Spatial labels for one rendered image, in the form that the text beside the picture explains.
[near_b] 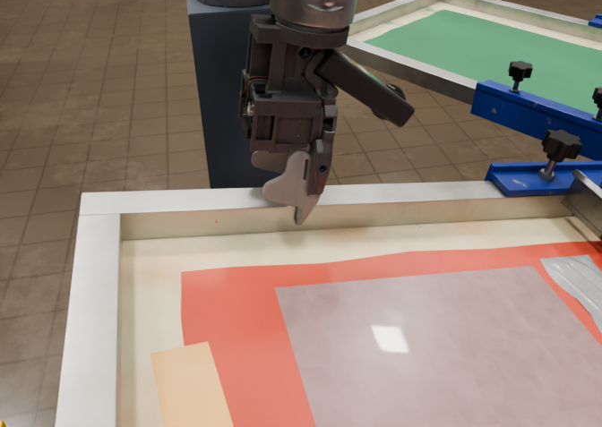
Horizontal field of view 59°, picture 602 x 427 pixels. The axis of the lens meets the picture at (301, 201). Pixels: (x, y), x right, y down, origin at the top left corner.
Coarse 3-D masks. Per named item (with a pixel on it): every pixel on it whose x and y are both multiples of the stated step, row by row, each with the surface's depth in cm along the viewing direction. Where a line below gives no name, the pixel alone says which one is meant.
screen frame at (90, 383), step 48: (96, 192) 54; (144, 192) 55; (192, 192) 56; (240, 192) 57; (336, 192) 60; (384, 192) 61; (432, 192) 63; (480, 192) 65; (96, 240) 48; (96, 288) 43; (96, 336) 40; (96, 384) 36
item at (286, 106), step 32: (256, 32) 45; (288, 32) 45; (256, 64) 48; (288, 64) 48; (256, 96) 47; (288, 96) 48; (320, 96) 49; (256, 128) 49; (288, 128) 50; (320, 128) 50
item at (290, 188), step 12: (288, 156) 52; (300, 156) 52; (288, 168) 52; (300, 168) 53; (276, 180) 53; (288, 180) 53; (300, 180) 53; (264, 192) 53; (276, 192) 53; (288, 192) 54; (300, 192) 54; (288, 204) 54; (300, 204) 55; (312, 204) 55; (300, 216) 56
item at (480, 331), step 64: (384, 256) 58; (448, 256) 59; (512, 256) 61; (192, 320) 47; (256, 320) 48; (320, 320) 49; (384, 320) 50; (448, 320) 51; (512, 320) 52; (576, 320) 53; (256, 384) 42; (320, 384) 43; (384, 384) 44; (448, 384) 45; (512, 384) 46; (576, 384) 47
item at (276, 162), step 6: (294, 150) 57; (306, 150) 57; (252, 156) 58; (258, 156) 58; (264, 156) 58; (270, 156) 58; (276, 156) 58; (282, 156) 58; (252, 162) 58; (258, 162) 58; (264, 162) 58; (270, 162) 59; (276, 162) 59; (282, 162) 59; (264, 168) 59; (270, 168) 59; (276, 168) 59; (282, 168) 59
